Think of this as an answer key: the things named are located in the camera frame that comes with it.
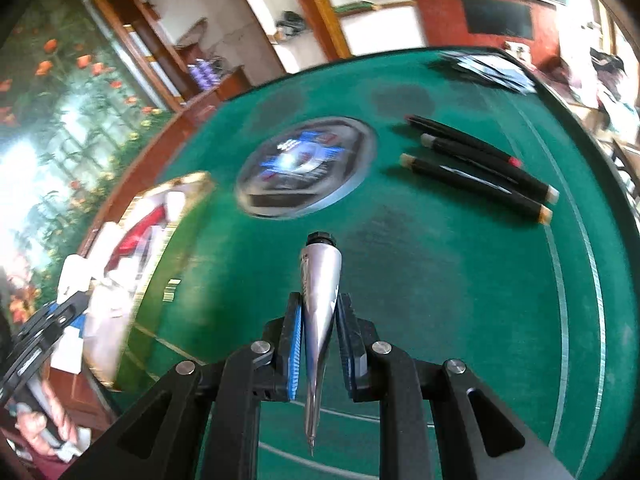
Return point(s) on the person's left hand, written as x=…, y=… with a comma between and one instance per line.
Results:
x=27, y=427

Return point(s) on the clear plastic bag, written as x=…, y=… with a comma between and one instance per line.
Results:
x=485, y=72

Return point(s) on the grey cloth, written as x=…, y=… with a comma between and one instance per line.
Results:
x=192, y=32

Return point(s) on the wooden cabinet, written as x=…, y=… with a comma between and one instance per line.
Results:
x=230, y=87

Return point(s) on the black bag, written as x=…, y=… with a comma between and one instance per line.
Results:
x=290, y=25

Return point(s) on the green mat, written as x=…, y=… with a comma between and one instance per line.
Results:
x=352, y=7

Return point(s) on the long white carton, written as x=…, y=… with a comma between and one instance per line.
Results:
x=107, y=247

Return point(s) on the red pouch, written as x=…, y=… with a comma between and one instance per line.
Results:
x=140, y=237

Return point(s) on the thin black pen red ends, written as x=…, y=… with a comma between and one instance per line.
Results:
x=465, y=141

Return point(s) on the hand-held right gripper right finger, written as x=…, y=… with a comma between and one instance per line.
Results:
x=350, y=355

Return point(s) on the dark clothes pile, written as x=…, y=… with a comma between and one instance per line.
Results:
x=607, y=77

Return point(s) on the floral wall mural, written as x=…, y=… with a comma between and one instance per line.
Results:
x=60, y=110

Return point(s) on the silver tube black cap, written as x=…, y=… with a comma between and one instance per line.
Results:
x=320, y=290

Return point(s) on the black pen white ends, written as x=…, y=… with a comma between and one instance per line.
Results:
x=490, y=167

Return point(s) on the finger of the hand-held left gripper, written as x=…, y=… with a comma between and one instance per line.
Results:
x=60, y=312
x=27, y=360

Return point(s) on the red tv cabinet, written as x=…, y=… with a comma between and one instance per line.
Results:
x=440, y=25

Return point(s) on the green gold cardboard box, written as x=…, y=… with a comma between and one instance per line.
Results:
x=165, y=300

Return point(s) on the white blue carton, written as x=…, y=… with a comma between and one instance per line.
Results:
x=67, y=352

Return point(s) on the wooden pillar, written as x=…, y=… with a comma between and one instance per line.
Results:
x=320, y=15

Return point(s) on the round table control panel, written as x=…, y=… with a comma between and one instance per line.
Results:
x=305, y=160

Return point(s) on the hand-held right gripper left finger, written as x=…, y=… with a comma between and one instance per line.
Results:
x=295, y=355

